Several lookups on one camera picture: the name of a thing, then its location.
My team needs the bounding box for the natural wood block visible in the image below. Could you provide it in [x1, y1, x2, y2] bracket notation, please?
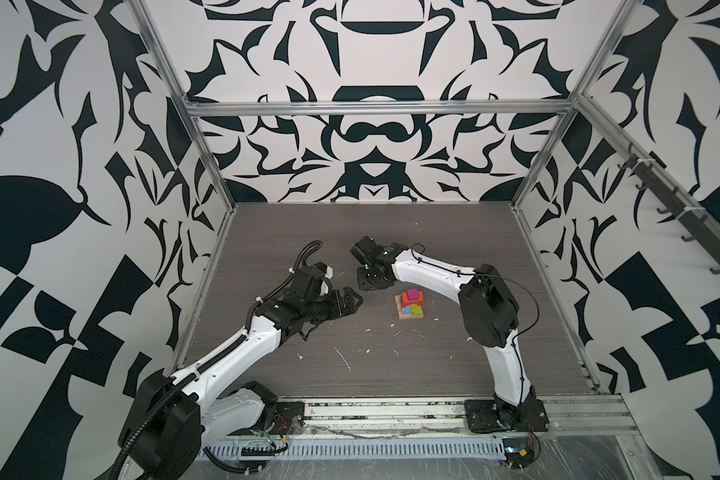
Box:
[395, 295, 424, 321]

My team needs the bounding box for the orange wood block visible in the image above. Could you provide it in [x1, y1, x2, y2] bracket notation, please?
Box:
[400, 290, 423, 308]

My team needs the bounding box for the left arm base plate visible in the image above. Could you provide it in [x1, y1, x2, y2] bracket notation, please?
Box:
[227, 401, 305, 436]

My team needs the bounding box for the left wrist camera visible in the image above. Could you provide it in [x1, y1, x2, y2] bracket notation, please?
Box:
[315, 262, 333, 295]

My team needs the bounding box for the black corrugated cable conduit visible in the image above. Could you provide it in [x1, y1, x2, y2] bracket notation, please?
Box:
[107, 239, 325, 480]

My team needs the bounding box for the aluminium frame crossbar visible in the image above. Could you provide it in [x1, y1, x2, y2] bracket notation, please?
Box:
[185, 99, 572, 118]

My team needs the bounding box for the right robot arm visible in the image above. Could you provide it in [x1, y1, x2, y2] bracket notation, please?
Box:
[350, 236, 535, 418]

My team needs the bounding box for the white slotted cable duct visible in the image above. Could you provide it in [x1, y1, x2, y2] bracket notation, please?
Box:
[207, 437, 506, 462]

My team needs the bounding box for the green circuit board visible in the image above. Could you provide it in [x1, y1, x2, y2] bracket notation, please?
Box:
[502, 437, 538, 470]

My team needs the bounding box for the aluminium front rail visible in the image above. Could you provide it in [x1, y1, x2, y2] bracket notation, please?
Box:
[201, 393, 640, 446]

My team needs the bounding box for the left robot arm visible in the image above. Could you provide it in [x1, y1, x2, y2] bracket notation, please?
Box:
[108, 262, 363, 479]

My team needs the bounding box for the wall hook rack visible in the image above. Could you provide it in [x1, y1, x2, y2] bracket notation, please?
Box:
[618, 144, 720, 276]

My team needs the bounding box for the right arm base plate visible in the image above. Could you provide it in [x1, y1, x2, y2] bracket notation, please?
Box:
[464, 395, 549, 434]

